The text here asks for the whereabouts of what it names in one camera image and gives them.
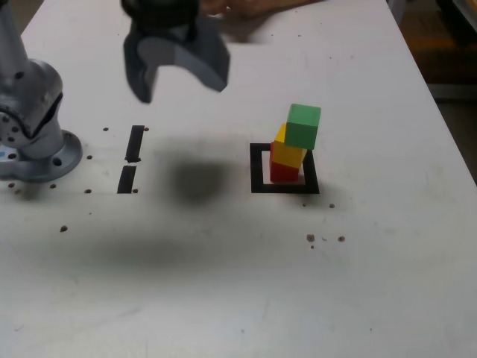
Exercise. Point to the black tape strip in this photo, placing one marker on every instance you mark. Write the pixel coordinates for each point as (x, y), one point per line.
(135, 143)

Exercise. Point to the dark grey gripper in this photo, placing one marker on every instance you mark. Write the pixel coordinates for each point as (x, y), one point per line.
(167, 30)

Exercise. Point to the person's hand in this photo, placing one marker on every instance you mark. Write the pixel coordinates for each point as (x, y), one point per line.
(249, 7)

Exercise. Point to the red cube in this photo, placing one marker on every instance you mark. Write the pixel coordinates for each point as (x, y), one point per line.
(283, 174)

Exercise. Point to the black tape square outline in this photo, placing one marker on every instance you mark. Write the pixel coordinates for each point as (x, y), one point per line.
(257, 171)

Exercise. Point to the yellow cube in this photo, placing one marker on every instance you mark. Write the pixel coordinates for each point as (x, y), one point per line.
(288, 156)

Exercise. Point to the green cube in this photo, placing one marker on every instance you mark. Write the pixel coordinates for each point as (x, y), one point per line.
(303, 127)

